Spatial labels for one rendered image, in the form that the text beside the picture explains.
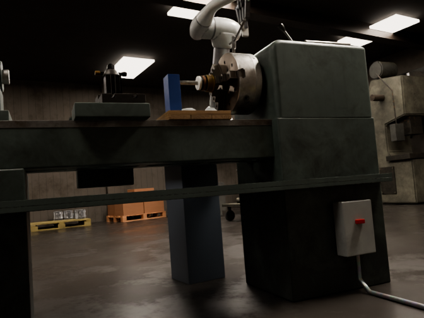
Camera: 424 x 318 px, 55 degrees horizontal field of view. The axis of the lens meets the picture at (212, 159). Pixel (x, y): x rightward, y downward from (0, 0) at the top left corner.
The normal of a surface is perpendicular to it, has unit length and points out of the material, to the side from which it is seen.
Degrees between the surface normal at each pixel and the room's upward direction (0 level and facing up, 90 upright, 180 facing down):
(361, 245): 90
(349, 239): 90
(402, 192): 90
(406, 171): 90
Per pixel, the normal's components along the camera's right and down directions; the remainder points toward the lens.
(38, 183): 0.50, -0.10
